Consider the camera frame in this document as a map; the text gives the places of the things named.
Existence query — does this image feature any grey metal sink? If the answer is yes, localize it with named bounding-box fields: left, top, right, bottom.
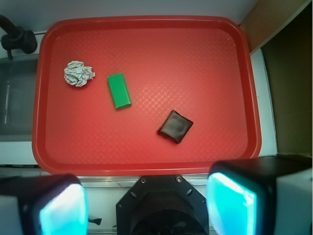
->
left=0, top=54, right=39, bottom=142

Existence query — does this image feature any crumpled white paper ball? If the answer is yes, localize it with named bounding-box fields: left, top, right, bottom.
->
left=64, top=61, right=95, bottom=88

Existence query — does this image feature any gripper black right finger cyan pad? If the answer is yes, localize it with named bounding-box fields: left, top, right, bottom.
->
left=206, top=156, right=313, bottom=235

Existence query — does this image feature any dark brown square pouch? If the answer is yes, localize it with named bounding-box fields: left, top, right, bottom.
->
left=157, top=110, right=194, bottom=144

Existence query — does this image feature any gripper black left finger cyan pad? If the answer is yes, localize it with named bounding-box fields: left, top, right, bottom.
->
left=0, top=174, right=89, bottom=235

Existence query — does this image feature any green rectangular block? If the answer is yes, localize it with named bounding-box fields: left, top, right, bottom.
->
left=107, top=73, right=132, bottom=109

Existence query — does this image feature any black octagonal mount plate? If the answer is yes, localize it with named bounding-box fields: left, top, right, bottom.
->
left=116, top=175, right=209, bottom=235

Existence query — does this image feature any red plastic tray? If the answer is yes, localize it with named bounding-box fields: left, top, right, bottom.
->
left=32, top=16, right=262, bottom=176

